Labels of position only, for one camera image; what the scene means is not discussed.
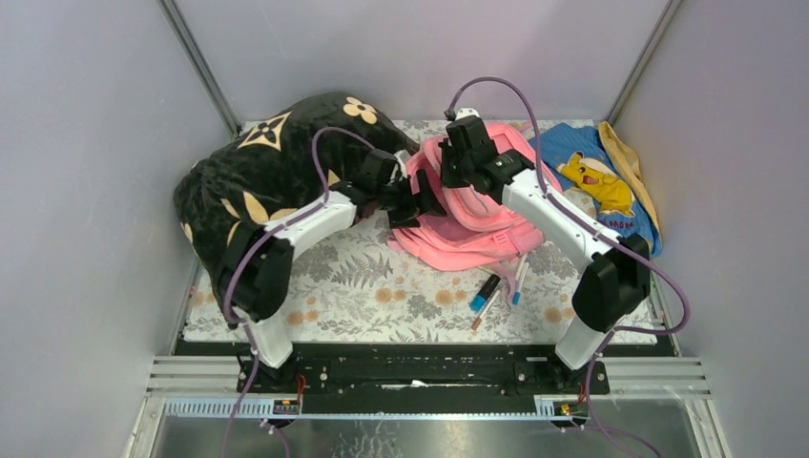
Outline pink student backpack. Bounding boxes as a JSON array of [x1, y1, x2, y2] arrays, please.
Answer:
[[387, 135, 546, 272]]

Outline black pillow with beige flowers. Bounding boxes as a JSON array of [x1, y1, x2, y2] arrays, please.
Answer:
[[174, 92, 422, 318]]

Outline black highlighter with blue cap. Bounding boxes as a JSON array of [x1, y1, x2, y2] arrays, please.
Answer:
[[469, 274, 501, 312]]

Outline white marker with blue cap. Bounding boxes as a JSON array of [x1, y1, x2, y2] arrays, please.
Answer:
[[511, 259, 528, 305]]

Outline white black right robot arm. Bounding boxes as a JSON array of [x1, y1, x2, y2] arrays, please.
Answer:
[[440, 110, 651, 393]]

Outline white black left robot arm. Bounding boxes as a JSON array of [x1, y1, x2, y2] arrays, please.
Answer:
[[212, 150, 446, 392]]

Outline floral table mat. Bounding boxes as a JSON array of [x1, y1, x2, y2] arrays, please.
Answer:
[[183, 118, 658, 346]]

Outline blue Pokemon t-shirt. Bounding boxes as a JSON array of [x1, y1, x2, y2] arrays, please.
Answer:
[[529, 123, 663, 257]]

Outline white marker with lilac cap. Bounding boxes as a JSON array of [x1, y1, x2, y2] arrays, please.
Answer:
[[507, 255, 527, 296]]

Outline white marker with brown cap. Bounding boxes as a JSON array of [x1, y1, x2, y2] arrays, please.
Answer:
[[471, 289, 502, 331]]

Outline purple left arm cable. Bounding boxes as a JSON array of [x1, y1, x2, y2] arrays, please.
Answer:
[[219, 126, 381, 458]]

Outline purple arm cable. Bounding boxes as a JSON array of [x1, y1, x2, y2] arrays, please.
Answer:
[[219, 126, 381, 458], [445, 76, 692, 458]]

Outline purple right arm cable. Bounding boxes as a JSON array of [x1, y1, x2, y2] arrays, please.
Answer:
[[445, 76, 692, 458]]

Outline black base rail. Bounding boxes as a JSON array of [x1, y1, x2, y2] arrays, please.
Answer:
[[150, 344, 685, 416]]

